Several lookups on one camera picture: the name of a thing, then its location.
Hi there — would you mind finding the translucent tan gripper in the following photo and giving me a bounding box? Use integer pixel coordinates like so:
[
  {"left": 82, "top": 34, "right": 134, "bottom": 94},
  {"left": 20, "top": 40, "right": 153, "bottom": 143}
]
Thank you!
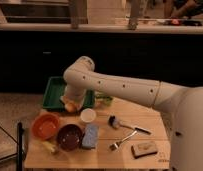
[{"left": 60, "top": 95, "right": 82, "bottom": 112}]

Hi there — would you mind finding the red yellow apple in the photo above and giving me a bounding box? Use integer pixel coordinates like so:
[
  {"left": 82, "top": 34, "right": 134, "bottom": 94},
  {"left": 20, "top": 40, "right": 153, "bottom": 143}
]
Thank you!
[{"left": 65, "top": 103, "right": 77, "bottom": 113}]

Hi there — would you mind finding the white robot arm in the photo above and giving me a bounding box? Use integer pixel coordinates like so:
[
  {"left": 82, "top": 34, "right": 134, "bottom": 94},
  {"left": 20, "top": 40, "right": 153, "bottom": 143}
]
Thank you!
[{"left": 63, "top": 56, "right": 203, "bottom": 171}]

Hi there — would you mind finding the dark maroon bowl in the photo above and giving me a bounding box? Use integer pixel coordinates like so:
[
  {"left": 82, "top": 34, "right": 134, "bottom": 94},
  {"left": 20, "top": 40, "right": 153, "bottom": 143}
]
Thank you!
[{"left": 56, "top": 124, "right": 83, "bottom": 151}]

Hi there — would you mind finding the orange red bowl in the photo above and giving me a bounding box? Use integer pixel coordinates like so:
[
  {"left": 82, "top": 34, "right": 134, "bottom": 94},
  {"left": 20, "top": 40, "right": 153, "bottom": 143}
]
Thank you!
[{"left": 31, "top": 113, "right": 60, "bottom": 140}]

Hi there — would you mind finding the white small cup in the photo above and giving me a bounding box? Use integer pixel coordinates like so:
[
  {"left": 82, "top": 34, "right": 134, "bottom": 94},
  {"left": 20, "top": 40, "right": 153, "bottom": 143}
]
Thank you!
[{"left": 80, "top": 108, "right": 96, "bottom": 123}]

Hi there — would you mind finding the green plastic tray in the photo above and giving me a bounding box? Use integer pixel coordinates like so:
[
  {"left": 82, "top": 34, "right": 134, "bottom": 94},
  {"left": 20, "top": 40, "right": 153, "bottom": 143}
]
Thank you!
[{"left": 42, "top": 76, "right": 95, "bottom": 111}]

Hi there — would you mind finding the blue sponge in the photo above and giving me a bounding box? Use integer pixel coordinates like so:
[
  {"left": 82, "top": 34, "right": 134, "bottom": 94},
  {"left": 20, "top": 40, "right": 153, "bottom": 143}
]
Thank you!
[{"left": 82, "top": 124, "right": 99, "bottom": 149}]

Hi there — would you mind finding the black dish brush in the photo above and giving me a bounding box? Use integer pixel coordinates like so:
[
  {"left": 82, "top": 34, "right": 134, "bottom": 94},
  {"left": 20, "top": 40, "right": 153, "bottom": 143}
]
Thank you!
[{"left": 108, "top": 116, "right": 151, "bottom": 135}]

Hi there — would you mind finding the silver fork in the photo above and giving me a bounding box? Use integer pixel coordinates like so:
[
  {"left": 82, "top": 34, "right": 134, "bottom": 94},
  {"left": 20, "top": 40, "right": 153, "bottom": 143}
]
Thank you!
[{"left": 109, "top": 130, "right": 137, "bottom": 151}]

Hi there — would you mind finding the brown wooden block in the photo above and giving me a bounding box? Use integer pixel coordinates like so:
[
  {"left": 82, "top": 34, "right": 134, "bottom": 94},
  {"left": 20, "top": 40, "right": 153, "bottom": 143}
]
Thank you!
[{"left": 131, "top": 141, "right": 158, "bottom": 159}]

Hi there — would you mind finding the person in background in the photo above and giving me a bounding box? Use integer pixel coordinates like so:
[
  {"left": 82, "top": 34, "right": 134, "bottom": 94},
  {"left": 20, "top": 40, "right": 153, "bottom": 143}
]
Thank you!
[{"left": 163, "top": 0, "right": 203, "bottom": 26}]

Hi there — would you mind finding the black chair frame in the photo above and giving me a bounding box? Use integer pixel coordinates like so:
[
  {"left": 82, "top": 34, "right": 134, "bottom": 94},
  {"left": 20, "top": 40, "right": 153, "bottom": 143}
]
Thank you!
[{"left": 0, "top": 122, "right": 26, "bottom": 171}]

